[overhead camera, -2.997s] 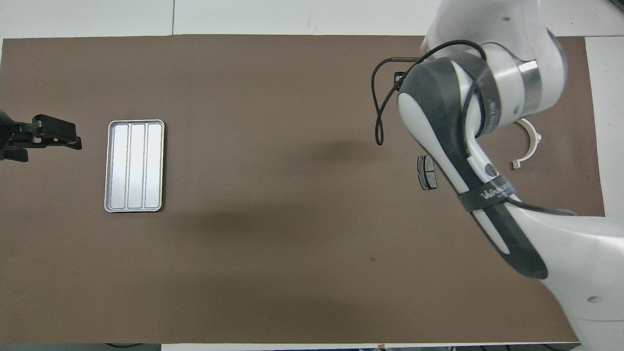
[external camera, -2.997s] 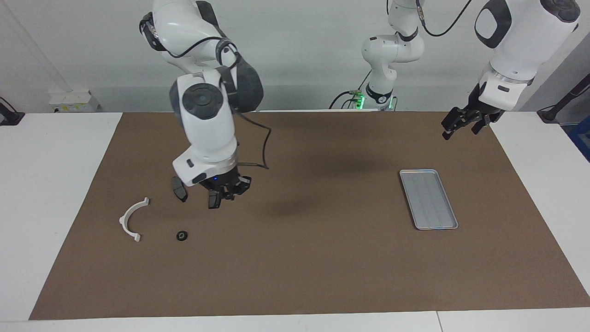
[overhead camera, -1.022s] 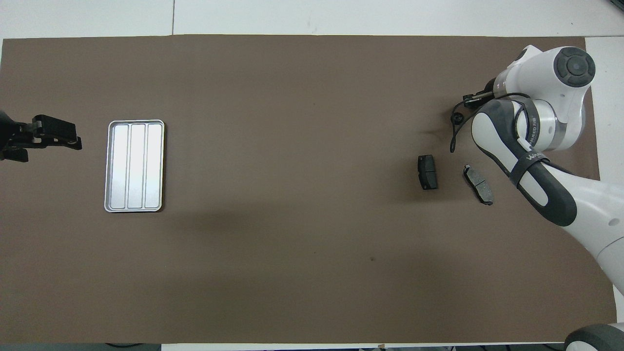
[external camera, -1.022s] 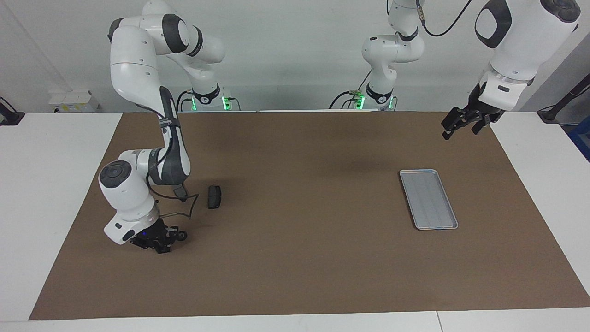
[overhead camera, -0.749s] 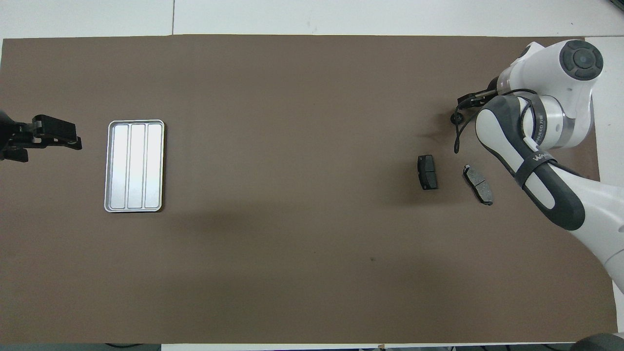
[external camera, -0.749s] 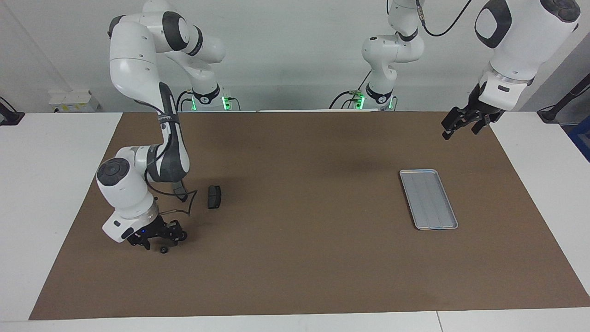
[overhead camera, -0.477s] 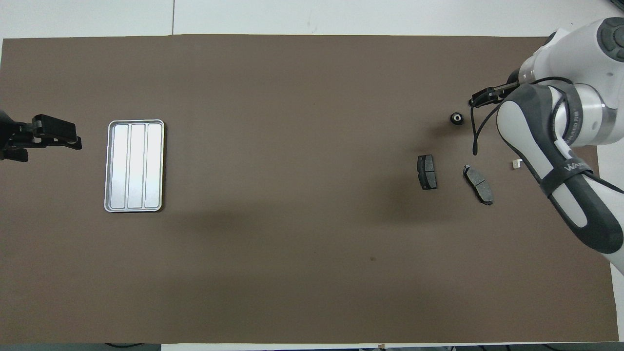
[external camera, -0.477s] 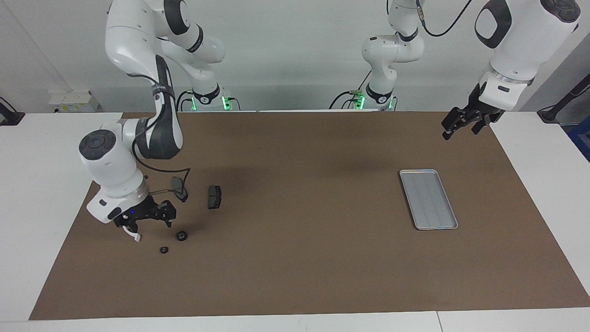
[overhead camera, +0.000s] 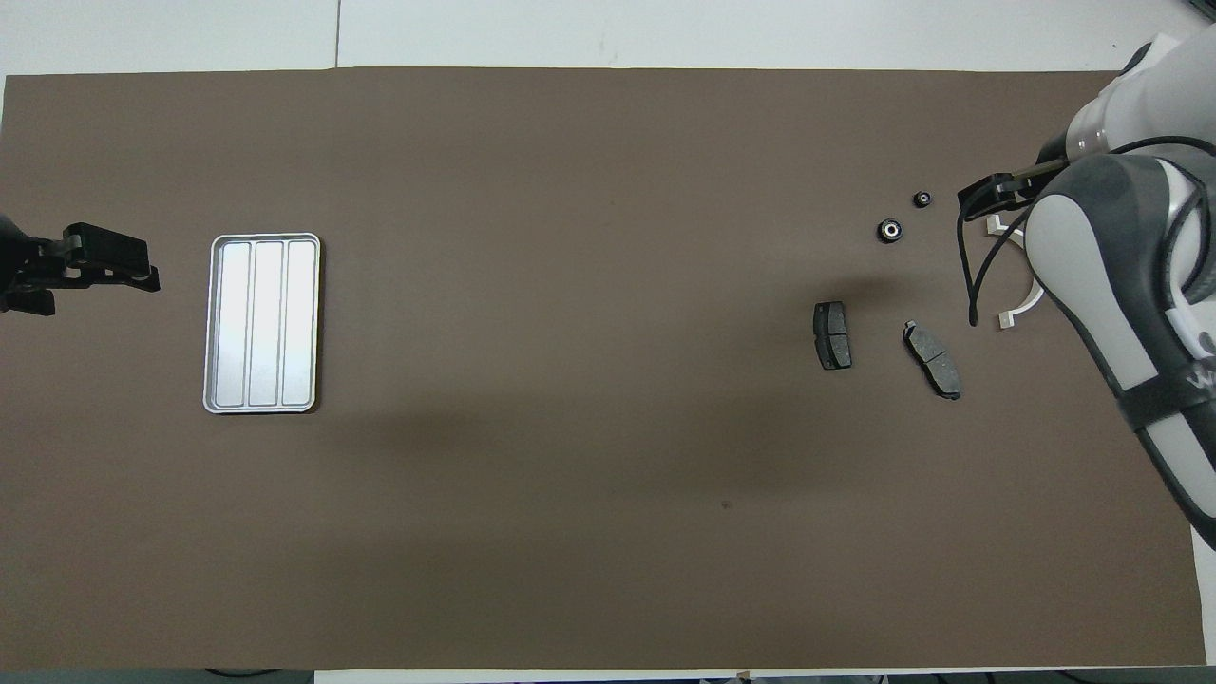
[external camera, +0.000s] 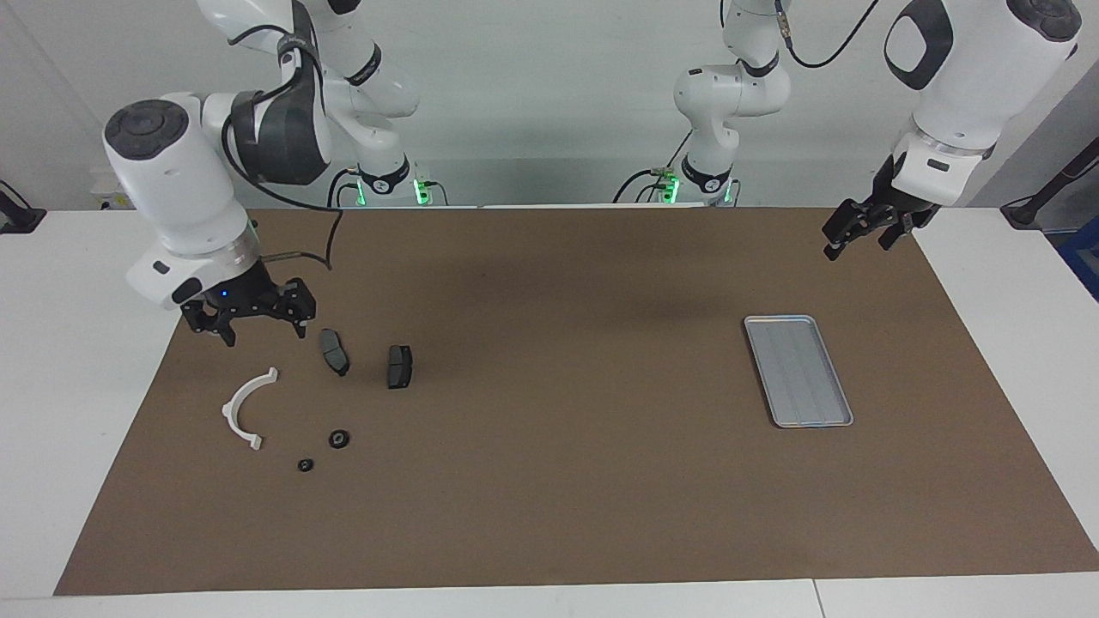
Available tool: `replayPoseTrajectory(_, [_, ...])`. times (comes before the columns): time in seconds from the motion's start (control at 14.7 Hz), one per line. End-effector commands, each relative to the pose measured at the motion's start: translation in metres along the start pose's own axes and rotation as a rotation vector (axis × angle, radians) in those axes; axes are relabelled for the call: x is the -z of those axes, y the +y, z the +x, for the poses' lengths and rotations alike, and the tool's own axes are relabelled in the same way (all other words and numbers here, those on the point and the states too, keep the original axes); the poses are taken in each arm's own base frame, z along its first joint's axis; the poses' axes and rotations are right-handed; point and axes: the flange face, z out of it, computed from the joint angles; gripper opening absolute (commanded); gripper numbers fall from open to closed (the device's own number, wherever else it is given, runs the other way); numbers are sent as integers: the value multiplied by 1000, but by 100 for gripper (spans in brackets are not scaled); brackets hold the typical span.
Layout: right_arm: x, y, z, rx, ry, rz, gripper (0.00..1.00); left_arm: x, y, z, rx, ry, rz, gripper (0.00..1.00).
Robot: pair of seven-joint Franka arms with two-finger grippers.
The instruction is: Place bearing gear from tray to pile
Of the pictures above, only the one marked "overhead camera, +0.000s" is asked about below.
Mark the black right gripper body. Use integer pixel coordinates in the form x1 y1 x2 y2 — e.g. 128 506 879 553
987 170 1037 206

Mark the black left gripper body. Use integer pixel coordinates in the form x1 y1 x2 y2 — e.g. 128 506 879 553
0 216 73 296

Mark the silver metal tray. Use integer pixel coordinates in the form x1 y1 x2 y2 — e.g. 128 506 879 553
202 233 322 415

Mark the dark grey brake pad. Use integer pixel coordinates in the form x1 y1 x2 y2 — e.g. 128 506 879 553
812 301 853 371
902 321 963 401

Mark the brown table mat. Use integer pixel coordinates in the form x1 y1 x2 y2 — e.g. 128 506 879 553
0 66 1207 672

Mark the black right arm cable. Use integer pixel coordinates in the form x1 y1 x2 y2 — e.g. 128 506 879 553
959 138 1216 329

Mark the white curved plastic bracket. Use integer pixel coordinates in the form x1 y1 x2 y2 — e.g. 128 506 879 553
985 215 1046 331

